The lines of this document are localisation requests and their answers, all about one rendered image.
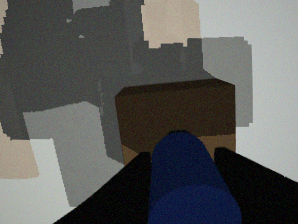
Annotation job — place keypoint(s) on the dark brown block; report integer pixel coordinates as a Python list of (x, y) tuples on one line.
[(203, 108)]

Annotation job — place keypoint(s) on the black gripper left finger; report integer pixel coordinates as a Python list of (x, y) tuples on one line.
[(123, 200)]

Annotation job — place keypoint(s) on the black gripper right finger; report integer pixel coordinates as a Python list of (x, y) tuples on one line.
[(264, 196)]

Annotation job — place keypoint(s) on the dark blue cylinder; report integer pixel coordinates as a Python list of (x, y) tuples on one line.
[(185, 185)]

